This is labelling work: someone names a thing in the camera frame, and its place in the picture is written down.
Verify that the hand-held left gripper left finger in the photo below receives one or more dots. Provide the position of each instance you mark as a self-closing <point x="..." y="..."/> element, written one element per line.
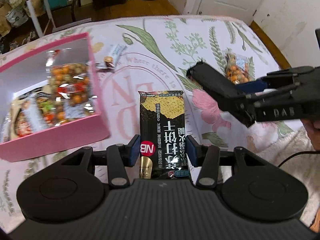
<point x="135" y="152"/>

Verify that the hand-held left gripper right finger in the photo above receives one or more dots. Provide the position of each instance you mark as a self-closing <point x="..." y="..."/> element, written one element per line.
<point x="192" y="152"/>

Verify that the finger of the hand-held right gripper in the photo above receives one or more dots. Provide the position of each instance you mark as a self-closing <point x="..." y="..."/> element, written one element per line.
<point x="240" y="110"/>
<point x="252" y="86"/>

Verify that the pink cardboard box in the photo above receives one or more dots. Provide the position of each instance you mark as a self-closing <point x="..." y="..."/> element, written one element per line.
<point x="62" y="135"/>

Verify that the clear mixed bean snack packet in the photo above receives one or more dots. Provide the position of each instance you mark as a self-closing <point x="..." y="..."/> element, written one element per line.
<point x="235" y="70"/>
<point x="72" y="100"/>
<point x="70" y="72"/>

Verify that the yellow instant noodle packet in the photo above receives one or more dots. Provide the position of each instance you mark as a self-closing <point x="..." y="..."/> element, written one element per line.
<point x="21" y="125"/>

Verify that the person's right hand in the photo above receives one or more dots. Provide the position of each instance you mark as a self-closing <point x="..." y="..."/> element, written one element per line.
<point x="313" y="135"/>

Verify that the fluffy white blanket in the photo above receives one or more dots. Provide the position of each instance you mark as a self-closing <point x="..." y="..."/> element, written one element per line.
<point x="265" y="152"/>

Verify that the floral printed bedsheet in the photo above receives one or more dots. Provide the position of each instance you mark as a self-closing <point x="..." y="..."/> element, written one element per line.
<point x="162" y="55"/>

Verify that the patterned grey bag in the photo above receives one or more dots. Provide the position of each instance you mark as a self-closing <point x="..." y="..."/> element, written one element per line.
<point x="17" y="16"/>

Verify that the white metal frame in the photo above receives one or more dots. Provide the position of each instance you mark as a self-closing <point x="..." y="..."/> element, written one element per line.
<point x="33" y="10"/>

